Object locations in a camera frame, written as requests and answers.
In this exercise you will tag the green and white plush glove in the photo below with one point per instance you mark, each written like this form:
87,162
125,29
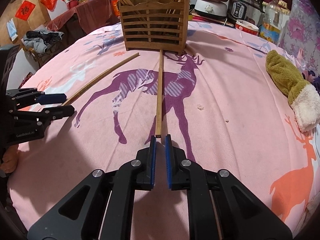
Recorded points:
302,96

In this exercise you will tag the clear oil jug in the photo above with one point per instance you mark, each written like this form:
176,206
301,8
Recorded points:
275,16

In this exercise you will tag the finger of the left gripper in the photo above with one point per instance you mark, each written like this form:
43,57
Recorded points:
51,98
59,112

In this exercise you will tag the red gift box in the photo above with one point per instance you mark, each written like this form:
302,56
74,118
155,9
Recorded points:
116,8

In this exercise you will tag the red and white bowl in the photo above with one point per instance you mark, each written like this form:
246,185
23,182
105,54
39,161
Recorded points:
247,27

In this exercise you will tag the floral purple cushion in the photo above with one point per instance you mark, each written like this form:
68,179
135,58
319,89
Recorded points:
300,39

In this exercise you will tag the wooden chair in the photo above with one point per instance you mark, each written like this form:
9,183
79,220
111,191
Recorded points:
42,59

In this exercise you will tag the dark red cloth covered cabinet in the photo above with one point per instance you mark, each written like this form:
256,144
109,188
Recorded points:
83,19

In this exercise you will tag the bamboo chopstick with green print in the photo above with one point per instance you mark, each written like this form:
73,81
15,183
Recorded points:
94,81

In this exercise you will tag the wooden slatted utensil holder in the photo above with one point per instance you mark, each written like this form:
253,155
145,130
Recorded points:
155,24

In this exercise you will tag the pile of dark clothes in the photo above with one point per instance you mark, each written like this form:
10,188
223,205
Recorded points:
41,40

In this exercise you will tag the person's left hand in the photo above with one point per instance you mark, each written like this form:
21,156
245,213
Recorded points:
10,159

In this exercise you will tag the silver black pressure cooker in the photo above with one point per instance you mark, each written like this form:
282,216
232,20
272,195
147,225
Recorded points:
247,10

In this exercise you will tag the white electric hotpot base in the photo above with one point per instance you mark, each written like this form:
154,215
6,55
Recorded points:
211,8

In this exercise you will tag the red fu paper decoration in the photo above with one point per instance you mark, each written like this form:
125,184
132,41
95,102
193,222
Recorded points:
25,10

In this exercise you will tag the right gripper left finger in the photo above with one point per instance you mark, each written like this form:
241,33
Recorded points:
101,205

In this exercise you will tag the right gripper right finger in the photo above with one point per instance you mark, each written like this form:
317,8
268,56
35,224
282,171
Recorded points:
219,205

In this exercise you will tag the pink deer print tablecloth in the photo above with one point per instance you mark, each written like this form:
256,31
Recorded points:
220,106

